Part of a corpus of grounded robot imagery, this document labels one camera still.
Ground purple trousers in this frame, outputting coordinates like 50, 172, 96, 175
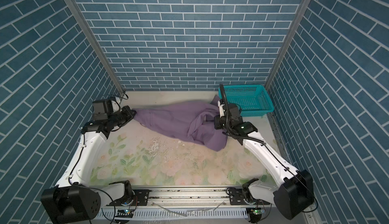
134, 95, 228, 152

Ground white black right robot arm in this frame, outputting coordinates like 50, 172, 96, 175
215, 85, 319, 220

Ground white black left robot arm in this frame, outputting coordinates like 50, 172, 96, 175
41, 106, 136, 224

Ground teal plastic basket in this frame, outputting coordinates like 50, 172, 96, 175
218, 84, 274, 117

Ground left green circuit board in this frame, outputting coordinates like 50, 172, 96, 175
115, 209, 135, 219

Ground green circuit board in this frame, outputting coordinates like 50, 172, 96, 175
246, 207, 265, 216
115, 209, 135, 219

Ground right green circuit board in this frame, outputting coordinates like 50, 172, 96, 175
246, 207, 265, 216

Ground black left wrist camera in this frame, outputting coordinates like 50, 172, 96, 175
92, 98, 121, 121

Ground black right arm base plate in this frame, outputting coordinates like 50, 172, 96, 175
225, 187, 270, 205

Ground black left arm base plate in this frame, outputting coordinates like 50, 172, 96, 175
108, 189, 151, 207

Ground white vented cable duct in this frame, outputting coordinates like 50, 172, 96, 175
95, 207, 248, 221

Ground aluminium front rail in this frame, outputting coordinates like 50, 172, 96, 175
91, 185, 314, 209

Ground loose clear cable tie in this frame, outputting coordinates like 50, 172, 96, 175
152, 201, 225, 217

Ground left rear aluminium corner post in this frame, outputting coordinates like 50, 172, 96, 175
64, 0, 125, 95

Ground aluminium corner post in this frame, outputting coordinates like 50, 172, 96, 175
64, 0, 125, 95
264, 0, 311, 91

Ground right rear aluminium corner post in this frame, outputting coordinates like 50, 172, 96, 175
264, 0, 311, 91

